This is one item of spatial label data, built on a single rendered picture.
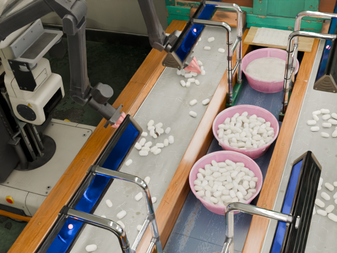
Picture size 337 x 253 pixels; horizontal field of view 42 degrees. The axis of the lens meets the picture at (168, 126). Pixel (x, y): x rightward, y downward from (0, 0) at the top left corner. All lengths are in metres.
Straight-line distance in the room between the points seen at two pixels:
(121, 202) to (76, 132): 1.07
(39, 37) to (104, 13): 1.74
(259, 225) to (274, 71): 0.88
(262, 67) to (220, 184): 0.75
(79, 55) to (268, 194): 0.82
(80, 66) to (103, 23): 2.19
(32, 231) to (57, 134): 1.13
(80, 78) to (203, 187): 0.61
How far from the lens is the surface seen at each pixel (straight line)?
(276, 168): 1.69
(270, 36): 2.34
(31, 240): 1.64
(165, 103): 2.01
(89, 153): 1.82
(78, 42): 1.56
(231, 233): 1.25
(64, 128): 2.72
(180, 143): 1.82
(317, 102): 2.02
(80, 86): 1.71
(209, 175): 1.71
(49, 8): 1.52
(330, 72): 1.57
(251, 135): 1.86
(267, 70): 2.19
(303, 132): 1.87
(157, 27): 2.02
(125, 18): 3.69
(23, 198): 2.45
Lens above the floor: 2.04
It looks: 43 degrees down
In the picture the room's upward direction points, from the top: 8 degrees counter-clockwise
